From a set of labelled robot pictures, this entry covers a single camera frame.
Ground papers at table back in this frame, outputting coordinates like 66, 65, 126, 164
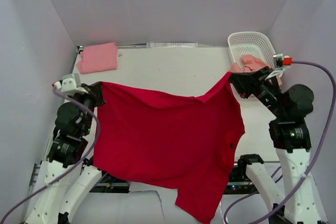
146, 42, 198, 48

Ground white plastic basket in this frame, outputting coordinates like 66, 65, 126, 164
227, 31, 276, 68

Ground salmon t shirt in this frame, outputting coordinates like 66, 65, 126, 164
230, 55, 271, 73

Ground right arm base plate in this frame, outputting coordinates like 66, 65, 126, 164
224, 163, 257, 195

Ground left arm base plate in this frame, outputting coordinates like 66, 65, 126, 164
90, 174, 130, 194

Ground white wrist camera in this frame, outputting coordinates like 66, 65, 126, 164
267, 53, 292, 79
52, 73, 88, 96

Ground folded pink t shirt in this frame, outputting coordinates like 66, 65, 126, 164
76, 42, 118, 74

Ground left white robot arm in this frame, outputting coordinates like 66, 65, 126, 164
25, 80, 111, 223

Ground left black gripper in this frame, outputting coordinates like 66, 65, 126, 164
69, 80, 107, 134

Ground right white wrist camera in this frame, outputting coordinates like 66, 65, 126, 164
267, 53, 292, 79

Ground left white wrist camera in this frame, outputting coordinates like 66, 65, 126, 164
52, 73, 88, 96

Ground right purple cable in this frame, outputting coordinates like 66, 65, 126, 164
225, 60, 336, 222

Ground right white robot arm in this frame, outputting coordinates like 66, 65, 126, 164
229, 67, 322, 223

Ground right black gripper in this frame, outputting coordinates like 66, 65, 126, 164
226, 66, 286, 119

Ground red t shirt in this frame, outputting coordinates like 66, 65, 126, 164
93, 73, 245, 223

